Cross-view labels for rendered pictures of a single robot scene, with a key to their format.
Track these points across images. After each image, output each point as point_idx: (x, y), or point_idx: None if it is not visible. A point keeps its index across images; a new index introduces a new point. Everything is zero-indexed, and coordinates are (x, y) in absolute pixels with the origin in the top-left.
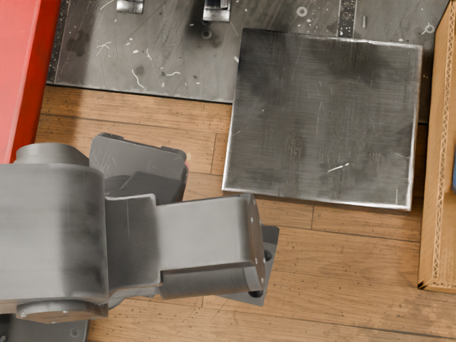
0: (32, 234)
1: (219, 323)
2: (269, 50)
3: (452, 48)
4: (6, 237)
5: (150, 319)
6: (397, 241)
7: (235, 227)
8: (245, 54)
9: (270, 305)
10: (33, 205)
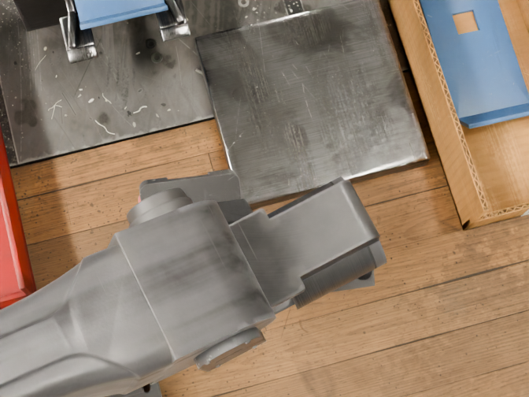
0: (194, 280)
1: (290, 339)
2: (230, 51)
3: None
4: (172, 291)
5: None
6: (427, 192)
7: (354, 209)
8: (208, 63)
9: (332, 302)
10: (182, 252)
